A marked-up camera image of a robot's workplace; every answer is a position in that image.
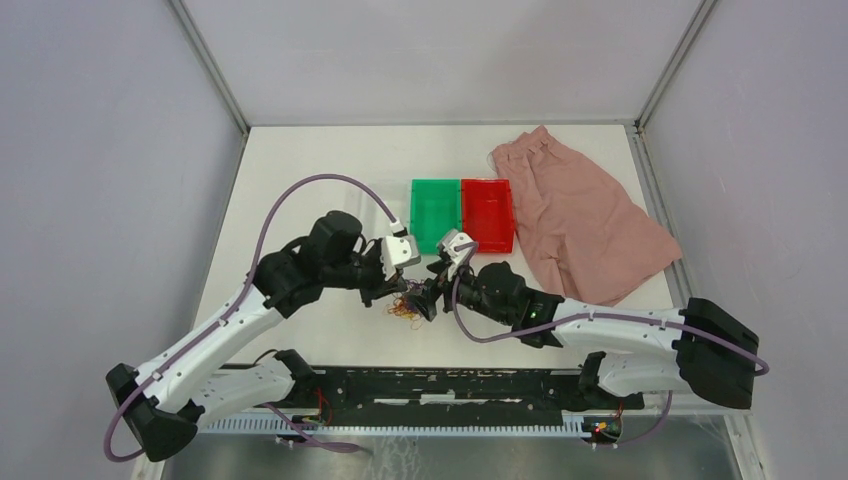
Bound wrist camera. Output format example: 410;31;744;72
380;235;421;274
438;229;478;279

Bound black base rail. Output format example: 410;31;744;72
274;366;645;427

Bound coloured cable pile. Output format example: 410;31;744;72
384;278;432;333

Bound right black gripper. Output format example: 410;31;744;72
403;254;513;326

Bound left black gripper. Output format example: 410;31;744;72
324;238;408;308

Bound red plastic bin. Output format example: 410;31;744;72
461;179;515;254

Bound green plastic bin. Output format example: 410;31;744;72
409;179;462;255

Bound white slotted cable duct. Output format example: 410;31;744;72
202;412;590;439

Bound pink cloth shorts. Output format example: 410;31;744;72
491;126;683;306

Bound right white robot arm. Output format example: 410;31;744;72
408;261;769;410

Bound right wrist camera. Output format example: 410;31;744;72
438;229;478;279

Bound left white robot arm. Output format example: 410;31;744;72
103;211;420;462

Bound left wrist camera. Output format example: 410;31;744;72
380;235;421;274

